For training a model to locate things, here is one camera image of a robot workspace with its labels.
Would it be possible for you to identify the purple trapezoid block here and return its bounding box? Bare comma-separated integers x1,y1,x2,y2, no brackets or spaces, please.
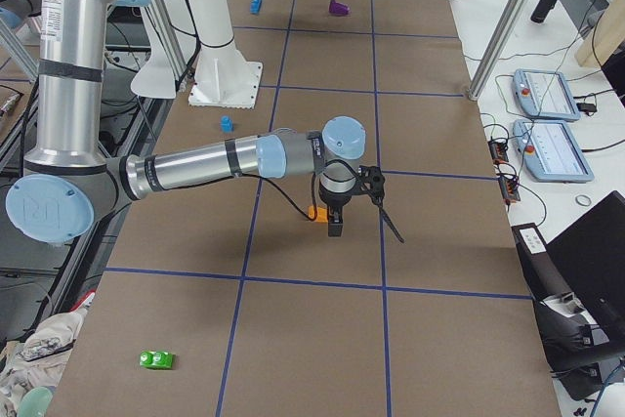
328,0,351,17

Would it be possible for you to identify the orange trapezoid block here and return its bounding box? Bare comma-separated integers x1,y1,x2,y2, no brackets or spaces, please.
308,205,328,224

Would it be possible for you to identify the long blue brick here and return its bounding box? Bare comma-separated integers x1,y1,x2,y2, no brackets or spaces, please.
250,0,263,15

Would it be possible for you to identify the small blue block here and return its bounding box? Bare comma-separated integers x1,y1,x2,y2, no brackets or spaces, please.
220,115,234,133

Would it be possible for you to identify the near teach pendant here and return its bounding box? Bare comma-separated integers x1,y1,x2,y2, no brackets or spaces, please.
512,119,595,184

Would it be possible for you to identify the teach pendant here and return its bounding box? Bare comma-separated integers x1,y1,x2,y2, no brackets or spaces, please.
512,119,595,184
513,68,581,122

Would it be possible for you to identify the far teach pendant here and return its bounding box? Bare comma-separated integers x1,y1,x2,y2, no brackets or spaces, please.
513,68,581,122

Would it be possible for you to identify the green brick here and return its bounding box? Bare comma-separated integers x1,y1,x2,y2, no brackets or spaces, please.
139,350,176,370

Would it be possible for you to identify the black laptop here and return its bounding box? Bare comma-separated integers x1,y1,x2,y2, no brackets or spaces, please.
512,191,624,400

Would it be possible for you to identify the crumpled patterned cloth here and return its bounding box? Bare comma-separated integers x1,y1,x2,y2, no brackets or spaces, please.
1,311,86,416

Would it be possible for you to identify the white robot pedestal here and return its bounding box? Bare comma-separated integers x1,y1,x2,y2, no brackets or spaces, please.
188,0,263,108

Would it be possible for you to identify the aluminium frame post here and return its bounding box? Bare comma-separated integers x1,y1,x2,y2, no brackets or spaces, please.
467,0,528,102

